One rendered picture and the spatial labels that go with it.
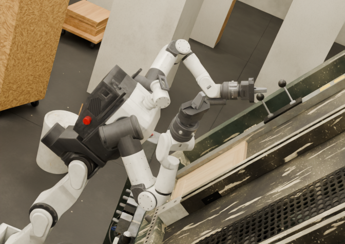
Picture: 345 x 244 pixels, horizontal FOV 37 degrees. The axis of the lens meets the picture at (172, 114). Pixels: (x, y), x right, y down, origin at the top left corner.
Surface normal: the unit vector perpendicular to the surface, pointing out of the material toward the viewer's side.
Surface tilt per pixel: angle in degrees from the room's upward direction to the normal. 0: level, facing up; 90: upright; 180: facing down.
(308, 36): 90
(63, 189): 111
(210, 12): 90
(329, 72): 90
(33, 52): 90
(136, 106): 23
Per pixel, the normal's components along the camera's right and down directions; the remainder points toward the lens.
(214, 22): -0.29, 0.37
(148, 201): -0.48, 0.27
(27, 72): 0.78, 0.50
